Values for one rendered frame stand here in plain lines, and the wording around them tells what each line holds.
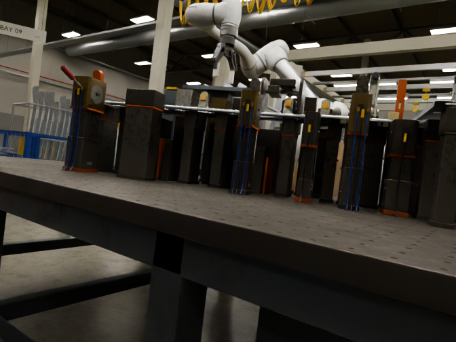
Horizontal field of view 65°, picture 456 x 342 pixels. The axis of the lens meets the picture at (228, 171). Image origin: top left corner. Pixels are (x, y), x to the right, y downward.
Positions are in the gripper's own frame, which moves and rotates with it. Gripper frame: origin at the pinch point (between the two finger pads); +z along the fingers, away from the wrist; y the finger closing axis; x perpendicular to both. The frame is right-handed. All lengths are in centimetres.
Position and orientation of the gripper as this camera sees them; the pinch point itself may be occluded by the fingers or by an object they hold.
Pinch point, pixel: (223, 78)
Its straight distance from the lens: 187.2
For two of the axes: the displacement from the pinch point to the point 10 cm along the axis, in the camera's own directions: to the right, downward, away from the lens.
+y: -5.5, -0.6, -8.4
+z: -1.2, 9.9, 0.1
